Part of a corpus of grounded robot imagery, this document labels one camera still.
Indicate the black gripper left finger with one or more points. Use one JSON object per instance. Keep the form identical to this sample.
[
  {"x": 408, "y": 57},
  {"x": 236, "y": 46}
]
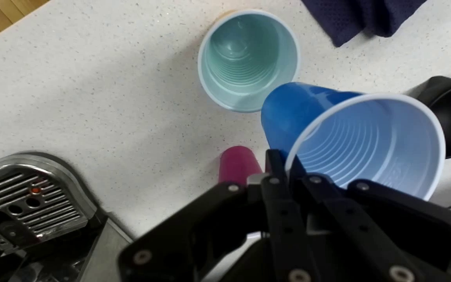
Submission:
[{"x": 225, "y": 236}]

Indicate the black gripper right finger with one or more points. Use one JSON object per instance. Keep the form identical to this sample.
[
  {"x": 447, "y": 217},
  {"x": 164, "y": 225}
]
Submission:
[{"x": 391, "y": 236}]

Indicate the magenta plastic cup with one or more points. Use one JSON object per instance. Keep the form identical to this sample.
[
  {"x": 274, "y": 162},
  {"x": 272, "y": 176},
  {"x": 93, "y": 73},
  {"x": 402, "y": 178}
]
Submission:
[{"x": 238, "y": 166}]

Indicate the blue plastic cup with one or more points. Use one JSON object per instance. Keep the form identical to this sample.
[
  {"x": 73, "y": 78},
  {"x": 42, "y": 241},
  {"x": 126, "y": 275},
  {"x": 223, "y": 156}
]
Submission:
[{"x": 371, "y": 142}]

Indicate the green plastic cup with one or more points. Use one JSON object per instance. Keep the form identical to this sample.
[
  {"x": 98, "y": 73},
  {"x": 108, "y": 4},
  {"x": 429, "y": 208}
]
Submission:
[{"x": 245, "y": 57}]

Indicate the stainless steel espresso machine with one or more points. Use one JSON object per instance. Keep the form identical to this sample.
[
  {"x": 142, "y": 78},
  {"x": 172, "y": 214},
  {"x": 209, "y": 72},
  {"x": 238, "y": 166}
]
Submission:
[{"x": 31, "y": 209}]

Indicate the navy blue cloth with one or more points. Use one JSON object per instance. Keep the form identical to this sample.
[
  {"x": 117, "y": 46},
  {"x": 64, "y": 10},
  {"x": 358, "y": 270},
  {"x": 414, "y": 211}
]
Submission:
[{"x": 360, "y": 18}]

